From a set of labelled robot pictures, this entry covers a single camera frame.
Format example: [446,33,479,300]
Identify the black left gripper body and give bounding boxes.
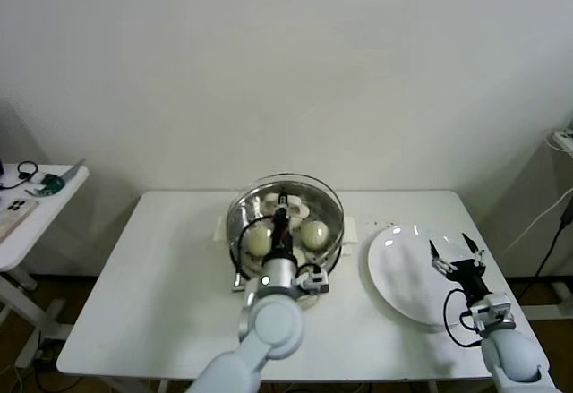
[268,217,296,260]

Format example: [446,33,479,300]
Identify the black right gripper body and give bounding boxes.
[445,258,490,301]

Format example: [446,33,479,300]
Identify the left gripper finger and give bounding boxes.
[273,192,293,222]

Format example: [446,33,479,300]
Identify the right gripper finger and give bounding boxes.
[460,231,488,269]
[428,238,454,276]

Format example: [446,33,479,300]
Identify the glass lid with white handle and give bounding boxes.
[226,171,346,273]

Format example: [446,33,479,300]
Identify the white steamed baozi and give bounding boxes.
[244,226,274,258]
[300,221,331,251]

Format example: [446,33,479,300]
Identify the stainless steel steamer basket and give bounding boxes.
[226,177,346,280]

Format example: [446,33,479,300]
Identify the white round plate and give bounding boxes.
[367,224,481,332]

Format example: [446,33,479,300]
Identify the white electric cooker base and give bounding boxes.
[214,213,360,310]

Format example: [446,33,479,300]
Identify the white side table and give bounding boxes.
[0,162,90,370]

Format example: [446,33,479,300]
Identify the black floor power strip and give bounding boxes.
[33,341,64,372]

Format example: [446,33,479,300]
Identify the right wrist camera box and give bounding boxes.
[467,293,516,334]

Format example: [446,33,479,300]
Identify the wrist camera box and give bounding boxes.
[294,266,331,295]
[467,293,516,334]

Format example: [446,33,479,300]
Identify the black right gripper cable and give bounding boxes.
[443,288,484,349]

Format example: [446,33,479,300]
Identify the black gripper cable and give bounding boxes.
[230,214,278,295]
[443,288,484,349]

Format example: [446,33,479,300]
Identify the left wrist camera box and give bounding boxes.
[294,266,331,295]

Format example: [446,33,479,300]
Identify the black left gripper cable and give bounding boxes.
[230,214,278,295]

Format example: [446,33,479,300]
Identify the white desk foot frame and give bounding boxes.
[521,281,573,322]

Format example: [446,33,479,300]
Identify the white power cable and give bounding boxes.
[505,191,573,258]

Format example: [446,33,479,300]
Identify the black power cable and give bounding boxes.
[535,195,573,278]

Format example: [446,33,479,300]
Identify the beige phone with camera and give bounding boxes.
[0,198,40,242]

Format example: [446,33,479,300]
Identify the black cable loop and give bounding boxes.
[0,160,40,190]

